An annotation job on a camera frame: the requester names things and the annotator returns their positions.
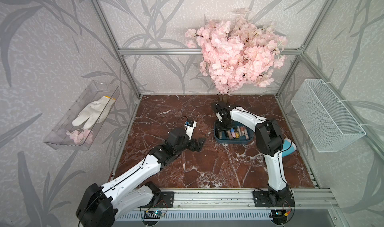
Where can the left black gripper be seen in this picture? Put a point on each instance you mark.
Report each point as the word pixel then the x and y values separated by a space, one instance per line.
pixel 199 145

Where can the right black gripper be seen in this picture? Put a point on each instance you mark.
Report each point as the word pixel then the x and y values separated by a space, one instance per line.
pixel 217 126

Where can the pink blue gradient lipstick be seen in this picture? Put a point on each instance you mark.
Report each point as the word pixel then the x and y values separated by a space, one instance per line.
pixel 233 133

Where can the tan matte lipstick tube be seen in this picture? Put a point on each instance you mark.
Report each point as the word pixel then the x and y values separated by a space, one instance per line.
pixel 229 134

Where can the gold black square lipstick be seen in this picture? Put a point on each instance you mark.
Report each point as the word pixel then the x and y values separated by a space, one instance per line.
pixel 237 133

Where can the teal plastic storage box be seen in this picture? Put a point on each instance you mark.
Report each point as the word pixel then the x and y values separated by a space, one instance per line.
pixel 241 140

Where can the silver lipstick tube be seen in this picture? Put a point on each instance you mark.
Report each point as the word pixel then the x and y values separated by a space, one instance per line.
pixel 245 133

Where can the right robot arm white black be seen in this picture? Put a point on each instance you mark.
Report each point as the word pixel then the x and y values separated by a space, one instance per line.
pixel 269 142

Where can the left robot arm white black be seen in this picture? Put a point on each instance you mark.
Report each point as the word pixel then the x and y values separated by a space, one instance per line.
pixel 101 205

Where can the pink cherry blossom tree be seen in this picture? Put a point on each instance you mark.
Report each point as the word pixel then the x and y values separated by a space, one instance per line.
pixel 238 53

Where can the left green circuit board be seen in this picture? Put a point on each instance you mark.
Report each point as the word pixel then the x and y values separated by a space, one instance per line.
pixel 156 214

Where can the white work glove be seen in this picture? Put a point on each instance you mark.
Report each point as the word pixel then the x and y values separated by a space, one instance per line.
pixel 94 113

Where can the pink flower sprig on shelf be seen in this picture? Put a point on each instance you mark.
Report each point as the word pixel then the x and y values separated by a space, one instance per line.
pixel 81 136

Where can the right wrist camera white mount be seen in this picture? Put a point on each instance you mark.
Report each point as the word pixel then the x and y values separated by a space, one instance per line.
pixel 219 116

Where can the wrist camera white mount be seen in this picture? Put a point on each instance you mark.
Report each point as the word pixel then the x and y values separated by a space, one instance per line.
pixel 219 116
pixel 189 127

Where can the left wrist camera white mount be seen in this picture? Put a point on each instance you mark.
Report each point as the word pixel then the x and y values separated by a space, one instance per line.
pixel 189 127

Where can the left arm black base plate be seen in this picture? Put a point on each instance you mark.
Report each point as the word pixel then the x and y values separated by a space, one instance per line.
pixel 162 200

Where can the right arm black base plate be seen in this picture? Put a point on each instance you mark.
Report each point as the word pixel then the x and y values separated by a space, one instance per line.
pixel 273 199

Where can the white wire mesh basket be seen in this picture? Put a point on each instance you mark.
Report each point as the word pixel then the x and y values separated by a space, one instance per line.
pixel 329 124

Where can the right circuit board with wires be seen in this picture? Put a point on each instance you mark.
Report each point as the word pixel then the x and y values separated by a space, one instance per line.
pixel 279 217

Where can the aluminium front rail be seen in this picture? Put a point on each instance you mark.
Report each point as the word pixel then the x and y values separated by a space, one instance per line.
pixel 224 199

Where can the clear acrylic wall shelf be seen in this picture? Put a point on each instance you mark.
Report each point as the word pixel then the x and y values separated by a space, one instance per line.
pixel 57 138

